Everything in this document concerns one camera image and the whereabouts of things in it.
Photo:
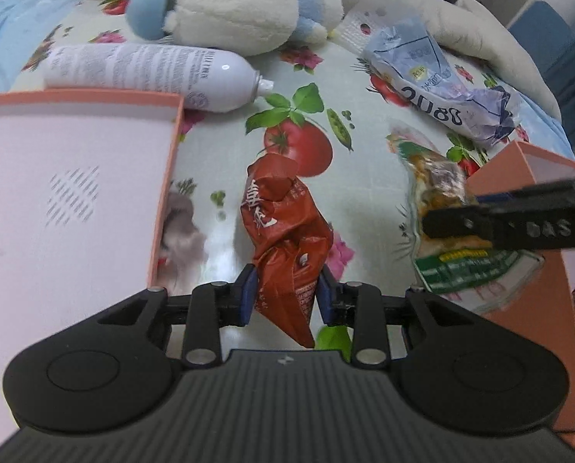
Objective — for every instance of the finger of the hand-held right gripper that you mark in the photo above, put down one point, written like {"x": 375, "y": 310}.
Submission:
{"x": 504, "y": 196}
{"x": 456, "y": 224}

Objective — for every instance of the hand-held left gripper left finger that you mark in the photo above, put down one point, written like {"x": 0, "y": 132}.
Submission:
{"x": 247, "y": 299}

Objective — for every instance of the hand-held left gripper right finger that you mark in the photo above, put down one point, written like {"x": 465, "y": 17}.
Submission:
{"x": 325, "y": 301}

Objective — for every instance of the green label snack bag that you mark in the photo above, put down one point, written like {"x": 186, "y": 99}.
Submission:
{"x": 461, "y": 270}

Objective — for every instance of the dark red snack bag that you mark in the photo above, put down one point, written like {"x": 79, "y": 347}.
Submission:
{"x": 282, "y": 231}

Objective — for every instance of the pink cardboard box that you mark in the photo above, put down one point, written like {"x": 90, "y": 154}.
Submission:
{"x": 524, "y": 308}

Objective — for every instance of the pink bin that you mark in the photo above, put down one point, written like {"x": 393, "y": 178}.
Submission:
{"x": 75, "y": 202}

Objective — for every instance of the crumpled blue plastic bag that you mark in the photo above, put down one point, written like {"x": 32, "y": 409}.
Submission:
{"x": 427, "y": 67}

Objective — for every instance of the blue padded board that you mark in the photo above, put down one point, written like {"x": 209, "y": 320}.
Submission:
{"x": 543, "y": 38}

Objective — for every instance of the grey duvet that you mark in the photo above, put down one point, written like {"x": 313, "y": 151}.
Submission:
{"x": 485, "y": 24}

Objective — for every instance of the clear zip bag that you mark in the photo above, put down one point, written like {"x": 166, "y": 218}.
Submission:
{"x": 360, "y": 29}

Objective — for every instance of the white spray bottle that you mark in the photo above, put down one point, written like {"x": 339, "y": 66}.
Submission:
{"x": 147, "y": 70}

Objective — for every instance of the white and blue plush toy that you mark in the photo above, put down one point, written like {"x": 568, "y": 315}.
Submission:
{"x": 229, "y": 9}

